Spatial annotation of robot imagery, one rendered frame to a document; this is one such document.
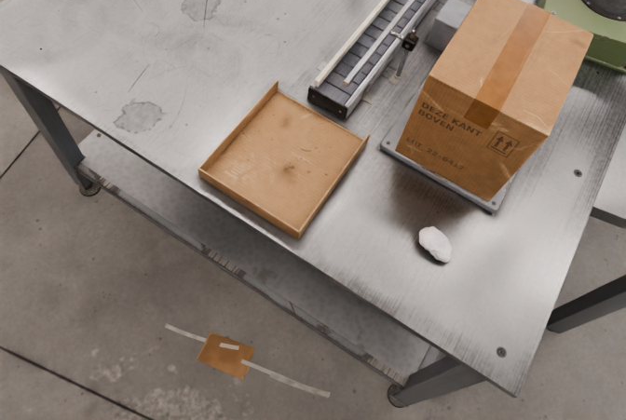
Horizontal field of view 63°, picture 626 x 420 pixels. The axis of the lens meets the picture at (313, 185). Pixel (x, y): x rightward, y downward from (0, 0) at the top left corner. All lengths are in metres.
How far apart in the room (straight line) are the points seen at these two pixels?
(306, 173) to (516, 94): 0.46
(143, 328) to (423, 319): 1.11
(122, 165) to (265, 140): 0.84
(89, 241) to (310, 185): 1.13
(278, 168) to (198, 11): 0.52
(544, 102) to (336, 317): 0.95
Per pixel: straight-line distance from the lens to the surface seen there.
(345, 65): 1.28
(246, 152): 1.17
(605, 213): 1.37
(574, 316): 1.97
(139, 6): 1.48
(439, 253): 1.10
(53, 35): 1.46
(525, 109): 1.01
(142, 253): 1.99
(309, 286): 1.68
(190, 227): 1.76
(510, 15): 1.16
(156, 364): 1.88
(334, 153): 1.18
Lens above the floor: 1.83
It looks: 62 degrees down
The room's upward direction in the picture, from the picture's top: 12 degrees clockwise
